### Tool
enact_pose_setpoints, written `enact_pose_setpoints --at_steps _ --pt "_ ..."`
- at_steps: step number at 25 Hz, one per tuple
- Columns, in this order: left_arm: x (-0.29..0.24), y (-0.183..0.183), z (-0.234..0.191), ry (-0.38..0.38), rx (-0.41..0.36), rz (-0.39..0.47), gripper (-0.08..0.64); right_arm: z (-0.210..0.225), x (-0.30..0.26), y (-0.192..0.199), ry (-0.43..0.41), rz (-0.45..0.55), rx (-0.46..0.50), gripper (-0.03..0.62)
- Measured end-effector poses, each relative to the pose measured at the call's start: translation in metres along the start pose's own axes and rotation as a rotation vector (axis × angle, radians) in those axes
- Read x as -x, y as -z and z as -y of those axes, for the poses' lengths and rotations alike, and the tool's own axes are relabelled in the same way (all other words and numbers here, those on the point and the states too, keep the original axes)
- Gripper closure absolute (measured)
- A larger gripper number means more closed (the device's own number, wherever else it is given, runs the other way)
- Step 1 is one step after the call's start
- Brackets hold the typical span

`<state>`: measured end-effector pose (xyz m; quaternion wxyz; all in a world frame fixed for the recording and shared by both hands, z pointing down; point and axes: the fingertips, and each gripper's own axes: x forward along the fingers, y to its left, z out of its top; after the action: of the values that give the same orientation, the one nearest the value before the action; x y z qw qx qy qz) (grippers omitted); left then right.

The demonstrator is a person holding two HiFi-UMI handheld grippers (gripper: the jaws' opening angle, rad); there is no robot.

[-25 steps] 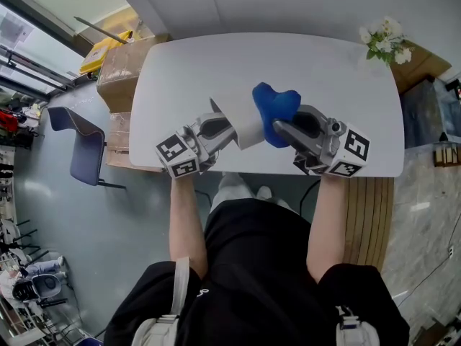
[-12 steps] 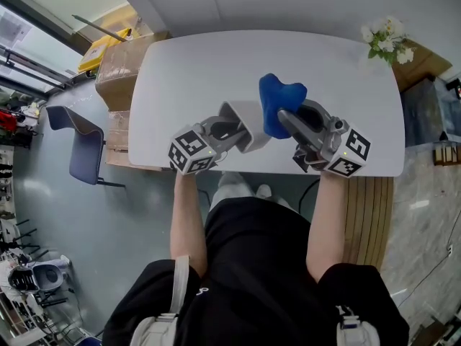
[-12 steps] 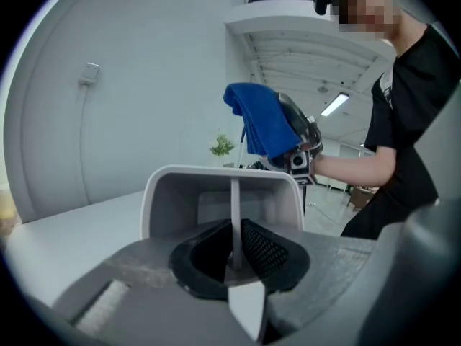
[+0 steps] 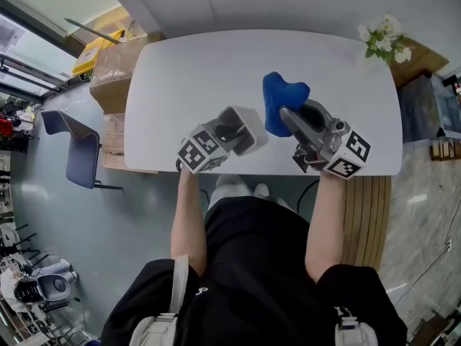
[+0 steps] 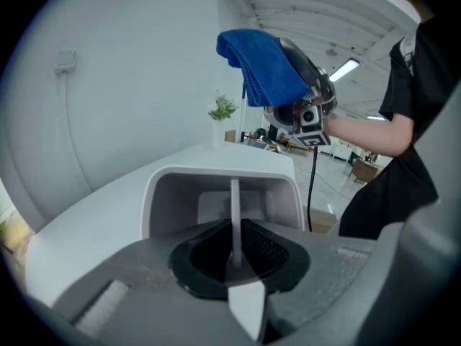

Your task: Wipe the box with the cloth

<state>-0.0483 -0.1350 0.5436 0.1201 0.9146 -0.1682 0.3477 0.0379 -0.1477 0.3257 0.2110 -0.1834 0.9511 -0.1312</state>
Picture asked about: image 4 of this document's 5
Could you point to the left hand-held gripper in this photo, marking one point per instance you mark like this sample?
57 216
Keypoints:
200 150

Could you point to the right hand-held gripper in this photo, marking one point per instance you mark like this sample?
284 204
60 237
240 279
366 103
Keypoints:
347 153

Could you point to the grey square cup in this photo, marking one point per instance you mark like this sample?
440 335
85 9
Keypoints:
254 121

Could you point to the blue cloth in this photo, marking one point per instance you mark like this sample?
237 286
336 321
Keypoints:
281 99

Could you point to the person's right forearm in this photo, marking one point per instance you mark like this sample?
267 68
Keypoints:
326 229

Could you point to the person's left forearm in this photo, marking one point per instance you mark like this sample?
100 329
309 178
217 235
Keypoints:
189 222

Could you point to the large taped cardboard box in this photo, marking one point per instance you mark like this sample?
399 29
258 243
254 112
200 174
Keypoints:
113 142

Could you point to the plain brown cardboard box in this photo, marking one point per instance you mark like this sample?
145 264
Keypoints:
113 72

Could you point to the person's white trousers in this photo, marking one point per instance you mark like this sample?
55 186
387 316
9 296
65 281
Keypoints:
228 189

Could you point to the person's white shoe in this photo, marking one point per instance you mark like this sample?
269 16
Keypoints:
261 189

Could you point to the white flowers in white vase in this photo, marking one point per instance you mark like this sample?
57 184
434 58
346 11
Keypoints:
385 38

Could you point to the grey plastic-wrapped crate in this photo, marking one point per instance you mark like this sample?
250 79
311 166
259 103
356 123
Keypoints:
423 110

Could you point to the wooden slatted board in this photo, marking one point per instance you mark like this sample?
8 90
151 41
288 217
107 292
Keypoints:
367 225

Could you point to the person's black shirt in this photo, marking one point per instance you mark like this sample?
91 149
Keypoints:
252 276

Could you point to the dark blue chair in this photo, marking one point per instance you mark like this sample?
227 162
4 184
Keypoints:
81 153

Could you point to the yellow plastic bin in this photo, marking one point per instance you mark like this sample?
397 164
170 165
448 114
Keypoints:
88 56

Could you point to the grey metal pole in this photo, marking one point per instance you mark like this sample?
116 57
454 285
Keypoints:
93 31

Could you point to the black-framed glass door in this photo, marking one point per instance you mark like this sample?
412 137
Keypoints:
21 67

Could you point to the coat rack with red garment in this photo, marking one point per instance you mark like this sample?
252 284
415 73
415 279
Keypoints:
9 123

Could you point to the grey and white robot device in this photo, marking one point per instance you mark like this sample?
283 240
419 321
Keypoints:
50 285

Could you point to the small wooden frame rack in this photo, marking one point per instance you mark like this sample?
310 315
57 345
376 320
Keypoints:
446 150

